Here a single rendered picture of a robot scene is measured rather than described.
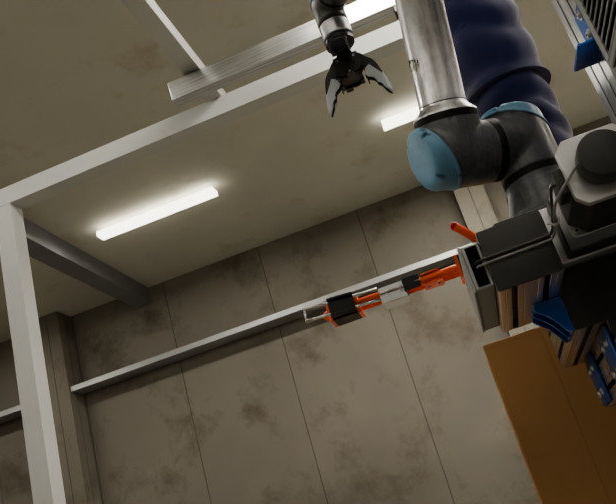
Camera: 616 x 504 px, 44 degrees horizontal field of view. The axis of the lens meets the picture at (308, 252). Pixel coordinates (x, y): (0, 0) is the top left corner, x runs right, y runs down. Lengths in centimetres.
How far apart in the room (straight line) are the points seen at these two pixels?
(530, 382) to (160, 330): 733
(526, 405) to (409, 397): 617
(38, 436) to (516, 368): 326
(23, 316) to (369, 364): 422
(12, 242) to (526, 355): 373
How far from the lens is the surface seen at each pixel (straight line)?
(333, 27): 187
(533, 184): 137
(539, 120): 144
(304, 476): 801
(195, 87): 428
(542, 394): 171
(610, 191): 95
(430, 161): 133
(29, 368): 462
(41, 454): 449
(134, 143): 470
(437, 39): 140
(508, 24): 215
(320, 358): 809
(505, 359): 172
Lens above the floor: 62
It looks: 21 degrees up
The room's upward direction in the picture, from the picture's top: 17 degrees counter-clockwise
